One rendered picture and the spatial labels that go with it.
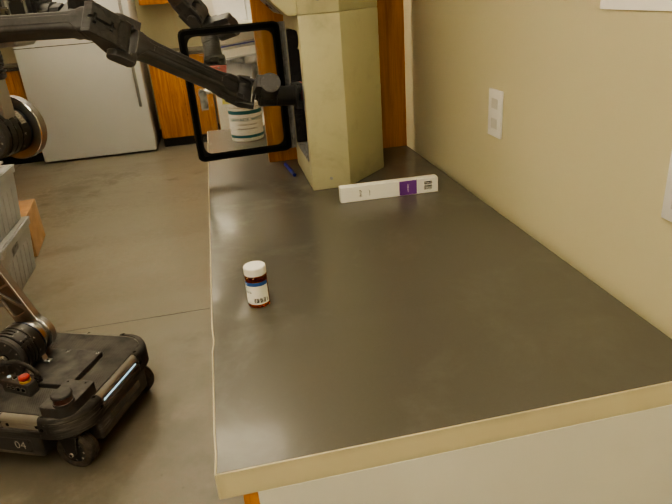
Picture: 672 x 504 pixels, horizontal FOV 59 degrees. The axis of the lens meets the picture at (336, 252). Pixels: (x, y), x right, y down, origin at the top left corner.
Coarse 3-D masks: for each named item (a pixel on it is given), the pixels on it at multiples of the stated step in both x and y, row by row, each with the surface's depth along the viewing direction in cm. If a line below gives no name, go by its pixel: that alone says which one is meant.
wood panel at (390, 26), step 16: (256, 0) 181; (384, 0) 189; (400, 0) 190; (256, 16) 183; (272, 16) 184; (384, 16) 191; (400, 16) 192; (384, 32) 193; (400, 32) 194; (384, 48) 195; (400, 48) 196; (384, 64) 197; (400, 64) 198; (384, 80) 199; (400, 80) 200; (384, 96) 201; (400, 96) 202; (384, 112) 203; (400, 112) 204; (384, 128) 205; (400, 128) 206; (384, 144) 207; (400, 144) 209; (272, 160) 202
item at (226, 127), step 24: (192, 48) 175; (216, 48) 177; (240, 48) 179; (264, 48) 181; (240, 72) 181; (264, 72) 183; (216, 96) 182; (216, 120) 185; (240, 120) 187; (264, 120) 189; (216, 144) 188; (240, 144) 190; (264, 144) 192
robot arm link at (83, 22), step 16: (0, 16) 141; (16, 16) 140; (32, 16) 139; (48, 16) 137; (64, 16) 136; (80, 16) 136; (96, 16) 136; (112, 16) 140; (0, 32) 140; (16, 32) 140; (32, 32) 139; (48, 32) 139; (64, 32) 138; (80, 32) 136; (96, 32) 136; (112, 32) 140; (128, 32) 144; (128, 48) 144
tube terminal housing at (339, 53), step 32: (320, 0) 150; (352, 0) 156; (320, 32) 153; (352, 32) 159; (320, 64) 156; (352, 64) 161; (320, 96) 160; (352, 96) 164; (320, 128) 163; (352, 128) 167; (320, 160) 167; (352, 160) 170
